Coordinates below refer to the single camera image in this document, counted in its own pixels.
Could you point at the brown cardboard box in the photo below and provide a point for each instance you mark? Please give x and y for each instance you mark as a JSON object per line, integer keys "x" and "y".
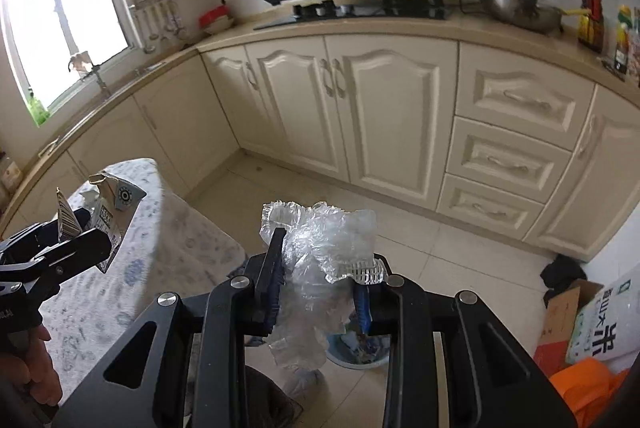
{"x": 560, "y": 313}

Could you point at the black cloth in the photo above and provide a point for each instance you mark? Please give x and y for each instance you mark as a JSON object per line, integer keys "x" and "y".
{"x": 562, "y": 275}

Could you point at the clear seasoning bottle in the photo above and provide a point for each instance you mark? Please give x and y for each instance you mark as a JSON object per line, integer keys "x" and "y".
{"x": 636, "y": 53}

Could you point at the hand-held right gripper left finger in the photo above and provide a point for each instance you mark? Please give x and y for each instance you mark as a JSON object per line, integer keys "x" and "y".
{"x": 274, "y": 303}

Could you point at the black gas stove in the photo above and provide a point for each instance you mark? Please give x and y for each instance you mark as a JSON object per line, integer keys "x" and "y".
{"x": 360, "y": 11}

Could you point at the white green rice bag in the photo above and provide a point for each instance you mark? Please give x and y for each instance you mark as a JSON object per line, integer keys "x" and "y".
{"x": 605, "y": 323}

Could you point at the metal faucet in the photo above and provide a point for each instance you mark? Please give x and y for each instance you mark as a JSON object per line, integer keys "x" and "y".
{"x": 97, "y": 76}

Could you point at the medium cream cabinet drawer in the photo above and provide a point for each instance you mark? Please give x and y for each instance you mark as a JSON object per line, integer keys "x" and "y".
{"x": 507, "y": 161}

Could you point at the orange plastic object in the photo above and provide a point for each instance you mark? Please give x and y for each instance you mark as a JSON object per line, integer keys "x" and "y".
{"x": 585, "y": 388}

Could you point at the kitchen window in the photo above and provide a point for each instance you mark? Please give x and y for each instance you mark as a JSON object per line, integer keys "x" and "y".
{"x": 65, "y": 18}

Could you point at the large cream cabinet drawer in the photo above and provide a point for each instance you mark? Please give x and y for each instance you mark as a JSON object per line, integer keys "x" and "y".
{"x": 525, "y": 96}

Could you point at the person's left hand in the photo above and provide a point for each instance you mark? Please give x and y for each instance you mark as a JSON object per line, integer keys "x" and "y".
{"x": 37, "y": 370}

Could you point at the blue trash bin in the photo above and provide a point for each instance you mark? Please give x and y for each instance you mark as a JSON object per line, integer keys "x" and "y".
{"x": 350, "y": 350}

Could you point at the small cream cabinet drawer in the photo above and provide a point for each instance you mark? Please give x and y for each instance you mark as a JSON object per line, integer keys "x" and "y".
{"x": 487, "y": 208}

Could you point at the white milk carton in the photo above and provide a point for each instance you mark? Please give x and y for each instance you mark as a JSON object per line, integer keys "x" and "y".
{"x": 120, "y": 208}

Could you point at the red white container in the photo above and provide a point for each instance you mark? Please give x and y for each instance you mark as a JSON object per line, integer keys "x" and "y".
{"x": 216, "y": 18}

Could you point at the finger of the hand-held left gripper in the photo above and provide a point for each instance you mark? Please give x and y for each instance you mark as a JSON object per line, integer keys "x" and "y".
{"x": 25, "y": 243}
{"x": 80, "y": 250}

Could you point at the metal utensil rack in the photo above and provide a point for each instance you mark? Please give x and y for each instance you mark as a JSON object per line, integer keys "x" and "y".
{"x": 160, "y": 16}

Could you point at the cream kitchen cabinet unit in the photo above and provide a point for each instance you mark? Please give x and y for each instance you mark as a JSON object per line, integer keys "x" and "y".
{"x": 390, "y": 108}

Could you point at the yellow cap bottle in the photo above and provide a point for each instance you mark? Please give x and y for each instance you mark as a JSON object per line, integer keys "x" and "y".
{"x": 622, "y": 41}

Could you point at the oil and sauce bottles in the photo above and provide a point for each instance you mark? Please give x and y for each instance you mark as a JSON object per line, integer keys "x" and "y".
{"x": 591, "y": 21}

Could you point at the metal wok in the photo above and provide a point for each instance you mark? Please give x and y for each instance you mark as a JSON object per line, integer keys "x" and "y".
{"x": 520, "y": 11}

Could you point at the clear plastic packaging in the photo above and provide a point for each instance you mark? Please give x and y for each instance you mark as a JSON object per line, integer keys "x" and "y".
{"x": 320, "y": 248}

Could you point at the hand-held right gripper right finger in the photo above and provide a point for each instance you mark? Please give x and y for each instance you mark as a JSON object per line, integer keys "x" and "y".
{"x": 362, "y": 308}

